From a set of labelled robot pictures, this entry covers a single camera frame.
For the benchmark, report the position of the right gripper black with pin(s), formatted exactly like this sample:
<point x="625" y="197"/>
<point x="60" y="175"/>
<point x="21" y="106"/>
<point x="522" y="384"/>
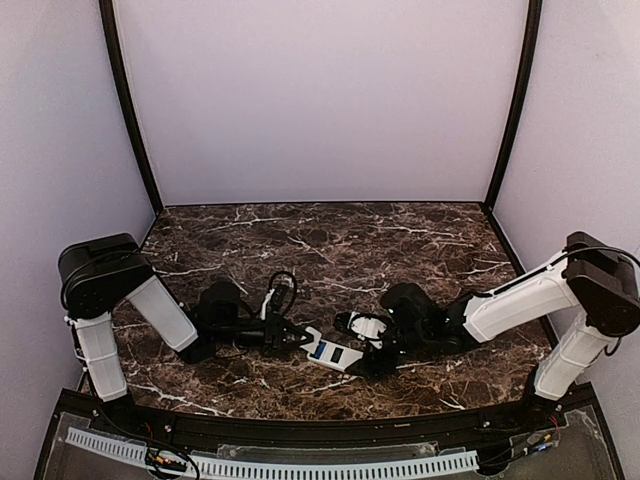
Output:
<point x="382" y="357"/>

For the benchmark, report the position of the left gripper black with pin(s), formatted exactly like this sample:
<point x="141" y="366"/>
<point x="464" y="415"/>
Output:
<point x="279" y="335"/>

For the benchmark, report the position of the white battery cover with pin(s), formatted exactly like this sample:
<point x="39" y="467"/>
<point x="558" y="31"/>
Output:
<point x="315" y="336"/>

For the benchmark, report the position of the blue battery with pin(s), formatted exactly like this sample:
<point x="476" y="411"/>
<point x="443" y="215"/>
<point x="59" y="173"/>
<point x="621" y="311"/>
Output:
<point x="320" y="347"/>

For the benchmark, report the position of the white red remote control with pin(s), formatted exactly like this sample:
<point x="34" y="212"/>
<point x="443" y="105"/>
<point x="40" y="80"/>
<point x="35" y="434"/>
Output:
<point x="335" y="356"/>

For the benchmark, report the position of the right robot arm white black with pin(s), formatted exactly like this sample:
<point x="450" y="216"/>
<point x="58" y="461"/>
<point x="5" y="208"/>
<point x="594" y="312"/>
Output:
<point x="597" y="279"/>

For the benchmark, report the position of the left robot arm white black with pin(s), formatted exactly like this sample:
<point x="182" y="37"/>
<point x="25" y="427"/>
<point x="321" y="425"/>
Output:
<point x="99" y="274"/>

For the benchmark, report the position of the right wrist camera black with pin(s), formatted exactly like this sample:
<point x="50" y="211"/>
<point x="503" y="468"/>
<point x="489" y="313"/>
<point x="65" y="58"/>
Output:
<point x="363" y="326"/>

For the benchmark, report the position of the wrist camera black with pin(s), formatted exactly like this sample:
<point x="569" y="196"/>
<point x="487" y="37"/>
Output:
<point x="363" y="326"/>
<point x="278" y="299"/>

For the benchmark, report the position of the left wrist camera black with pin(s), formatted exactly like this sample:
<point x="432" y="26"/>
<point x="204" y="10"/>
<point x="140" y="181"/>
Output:
<point x="278" y="299"/>

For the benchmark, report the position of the left camera cable black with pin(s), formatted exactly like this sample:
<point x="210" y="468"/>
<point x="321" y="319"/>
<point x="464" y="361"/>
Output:
<point x="279" y="277"/>

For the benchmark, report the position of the black front rail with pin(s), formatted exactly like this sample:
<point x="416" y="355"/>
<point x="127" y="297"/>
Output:
<point x="483" y="428"/>

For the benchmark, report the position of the right white cable duct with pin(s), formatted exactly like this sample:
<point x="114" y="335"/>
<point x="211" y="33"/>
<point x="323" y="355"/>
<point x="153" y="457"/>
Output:
<point x="420" y="468"/>

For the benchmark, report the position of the white cable duct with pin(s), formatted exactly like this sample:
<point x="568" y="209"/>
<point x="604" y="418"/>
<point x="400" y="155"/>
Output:
<point x="420" y="468"/>
<point x="126" y="451"/>

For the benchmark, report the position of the left white cable duct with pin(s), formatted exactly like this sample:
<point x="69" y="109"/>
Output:
<point x="126" y="451"/>

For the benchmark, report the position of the right black frame post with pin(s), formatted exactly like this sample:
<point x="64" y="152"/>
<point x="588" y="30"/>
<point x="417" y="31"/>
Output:
<point x="526" y="58"/>

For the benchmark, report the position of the black frame post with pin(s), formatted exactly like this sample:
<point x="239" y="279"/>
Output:
<point x="526" y="58"/>
<point x="128" y="111"/>

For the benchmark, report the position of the left black frame post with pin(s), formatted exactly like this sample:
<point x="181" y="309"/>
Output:
<point x="128" y="111"/>

